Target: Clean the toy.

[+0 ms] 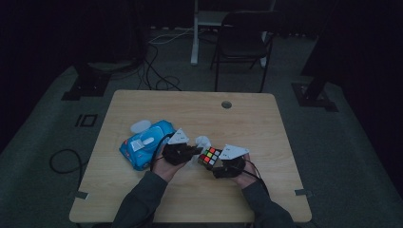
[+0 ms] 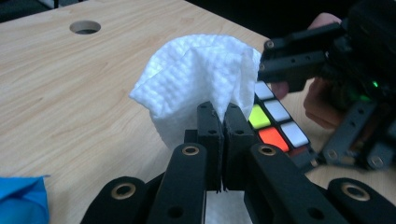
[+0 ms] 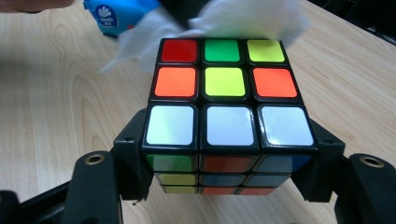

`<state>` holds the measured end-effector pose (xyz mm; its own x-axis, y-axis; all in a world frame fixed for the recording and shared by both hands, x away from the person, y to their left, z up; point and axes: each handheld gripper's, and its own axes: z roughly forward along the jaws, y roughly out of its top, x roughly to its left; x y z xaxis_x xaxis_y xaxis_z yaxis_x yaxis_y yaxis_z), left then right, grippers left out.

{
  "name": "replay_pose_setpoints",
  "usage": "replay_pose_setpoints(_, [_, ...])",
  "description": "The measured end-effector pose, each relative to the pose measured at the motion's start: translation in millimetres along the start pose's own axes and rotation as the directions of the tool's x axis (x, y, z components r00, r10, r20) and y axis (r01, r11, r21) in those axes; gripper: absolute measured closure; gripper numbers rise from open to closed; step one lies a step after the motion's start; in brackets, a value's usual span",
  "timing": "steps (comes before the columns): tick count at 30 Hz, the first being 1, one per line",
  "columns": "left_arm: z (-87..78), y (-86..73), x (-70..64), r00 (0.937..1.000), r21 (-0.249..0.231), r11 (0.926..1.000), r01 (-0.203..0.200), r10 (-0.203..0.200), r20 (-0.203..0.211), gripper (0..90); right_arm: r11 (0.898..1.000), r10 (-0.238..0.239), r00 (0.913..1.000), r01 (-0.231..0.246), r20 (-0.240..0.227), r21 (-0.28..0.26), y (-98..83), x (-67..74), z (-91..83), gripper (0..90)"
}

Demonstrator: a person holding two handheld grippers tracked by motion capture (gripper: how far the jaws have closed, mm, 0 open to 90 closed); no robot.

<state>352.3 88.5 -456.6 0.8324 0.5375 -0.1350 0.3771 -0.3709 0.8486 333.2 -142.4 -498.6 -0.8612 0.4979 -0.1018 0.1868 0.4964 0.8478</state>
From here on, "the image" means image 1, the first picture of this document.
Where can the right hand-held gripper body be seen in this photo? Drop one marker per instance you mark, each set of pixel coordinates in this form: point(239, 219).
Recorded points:
point(231, 161)

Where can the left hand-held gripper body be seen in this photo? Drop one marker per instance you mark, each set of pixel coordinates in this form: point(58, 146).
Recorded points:
point(177, 148)

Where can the multicoloured puzzle cube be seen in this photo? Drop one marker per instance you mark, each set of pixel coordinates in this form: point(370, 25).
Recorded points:
point(209, 156)

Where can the blue wet wipes pack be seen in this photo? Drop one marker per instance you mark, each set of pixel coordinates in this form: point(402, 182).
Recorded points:
point(145, 145)

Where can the grey tape strip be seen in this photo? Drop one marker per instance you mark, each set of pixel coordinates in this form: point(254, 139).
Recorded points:
point(303, 192)
point(81, 195)

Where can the black stand base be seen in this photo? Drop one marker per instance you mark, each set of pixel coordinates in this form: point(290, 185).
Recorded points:
point(313, 96)
point(87, 85)

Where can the black folding chair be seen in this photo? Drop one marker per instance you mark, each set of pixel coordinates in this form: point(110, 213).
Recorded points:
point(242, 47)

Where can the white desk frame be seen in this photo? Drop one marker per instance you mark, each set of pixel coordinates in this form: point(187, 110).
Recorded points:
point(195, 34)

